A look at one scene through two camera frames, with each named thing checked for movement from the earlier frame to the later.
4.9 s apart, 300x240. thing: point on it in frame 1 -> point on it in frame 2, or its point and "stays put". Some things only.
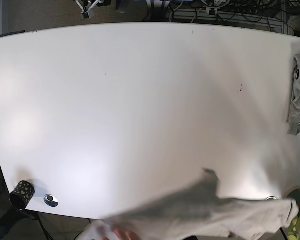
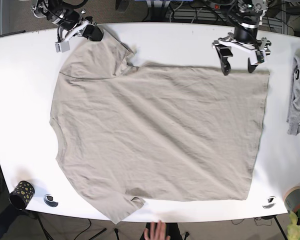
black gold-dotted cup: (22, 194) stays put
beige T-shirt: (202, 214) -> (156, 132)
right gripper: (85, 15) -> (64, 45)
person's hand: (121, 236) -> (157, 232)
